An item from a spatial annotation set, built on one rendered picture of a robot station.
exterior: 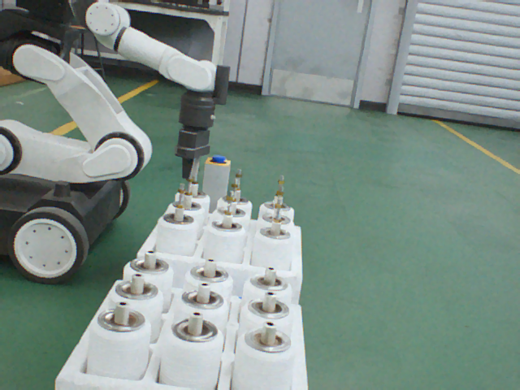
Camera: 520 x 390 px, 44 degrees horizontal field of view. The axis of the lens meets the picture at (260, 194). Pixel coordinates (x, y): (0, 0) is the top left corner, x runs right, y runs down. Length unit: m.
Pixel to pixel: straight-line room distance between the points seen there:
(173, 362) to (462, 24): 6.01
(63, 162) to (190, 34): 4.85
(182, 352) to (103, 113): 0.99
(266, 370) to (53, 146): 1.11
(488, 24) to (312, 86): 1.81
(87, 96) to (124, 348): 0.98
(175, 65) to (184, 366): 0.78
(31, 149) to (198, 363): 1.08
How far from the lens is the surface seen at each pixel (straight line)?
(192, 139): 1.59
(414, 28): 6.69
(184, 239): 1.54
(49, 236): 1.75
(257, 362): 1.03
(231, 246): 1.53
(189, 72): 1.56
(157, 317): 1.17
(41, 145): 1.94
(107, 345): 1.04
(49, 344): 1.52
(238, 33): 6.62
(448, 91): 6.83
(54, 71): 1.86
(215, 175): 1.92
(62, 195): 1.80
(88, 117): 1.88
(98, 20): 1.60
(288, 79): 6.63
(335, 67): 6.65
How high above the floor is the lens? 0.74
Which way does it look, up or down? 15 degrees down
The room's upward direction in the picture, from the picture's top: 8 degrees clockwise
